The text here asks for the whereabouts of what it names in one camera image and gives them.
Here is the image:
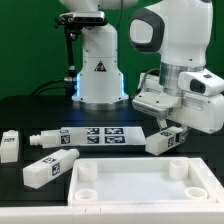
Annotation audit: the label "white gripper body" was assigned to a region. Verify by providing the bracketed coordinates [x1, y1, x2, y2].
[132, 73, 224, 134]

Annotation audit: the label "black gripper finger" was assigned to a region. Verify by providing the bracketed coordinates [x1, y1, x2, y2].
[178, 125, 190, 143]
[157, 118, 167, 130]

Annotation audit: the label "white desk tabletop tray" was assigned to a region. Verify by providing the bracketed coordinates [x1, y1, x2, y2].
[68, 157, 224, 206]

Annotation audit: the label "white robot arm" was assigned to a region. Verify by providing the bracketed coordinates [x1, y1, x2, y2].
[59, 0, 224, 134]

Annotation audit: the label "white marker sheet with tags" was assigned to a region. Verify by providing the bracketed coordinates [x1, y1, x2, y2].
[59, 126, 148, 148]

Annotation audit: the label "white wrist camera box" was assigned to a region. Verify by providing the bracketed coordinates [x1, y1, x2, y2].
[178, 69, 224, 96]

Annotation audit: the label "grey braided camera cable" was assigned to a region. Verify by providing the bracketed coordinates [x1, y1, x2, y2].
[136, 68, 162, 96]

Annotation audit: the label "black base cables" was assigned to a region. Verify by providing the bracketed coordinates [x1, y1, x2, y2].
[31, 78, 76, 97]

